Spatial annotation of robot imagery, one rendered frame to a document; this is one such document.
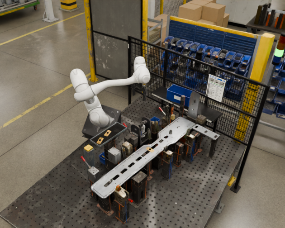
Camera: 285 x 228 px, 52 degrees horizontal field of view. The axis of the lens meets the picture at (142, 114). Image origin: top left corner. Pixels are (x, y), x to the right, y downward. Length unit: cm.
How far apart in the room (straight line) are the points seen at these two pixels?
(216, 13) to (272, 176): 408
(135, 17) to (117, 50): 76
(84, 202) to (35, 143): 202
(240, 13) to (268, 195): 623
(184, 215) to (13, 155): 272
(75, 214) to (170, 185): 95
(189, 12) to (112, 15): 236
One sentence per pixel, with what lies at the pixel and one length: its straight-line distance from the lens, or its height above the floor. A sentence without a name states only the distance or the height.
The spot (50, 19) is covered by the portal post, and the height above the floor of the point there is 4.
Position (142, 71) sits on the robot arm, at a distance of 248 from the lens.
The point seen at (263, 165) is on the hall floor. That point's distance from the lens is 453.
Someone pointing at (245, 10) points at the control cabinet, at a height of 50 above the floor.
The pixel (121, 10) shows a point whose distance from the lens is 500.
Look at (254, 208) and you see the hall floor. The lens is 398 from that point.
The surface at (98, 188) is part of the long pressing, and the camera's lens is 261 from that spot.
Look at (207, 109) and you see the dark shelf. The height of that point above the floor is 103.
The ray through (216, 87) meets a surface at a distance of 340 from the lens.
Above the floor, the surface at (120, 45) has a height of 93.
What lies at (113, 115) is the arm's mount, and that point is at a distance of 339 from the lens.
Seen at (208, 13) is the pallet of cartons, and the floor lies 91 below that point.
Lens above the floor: 301
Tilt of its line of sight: 36 degrees down
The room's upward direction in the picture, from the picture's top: 1 degrees clockwise
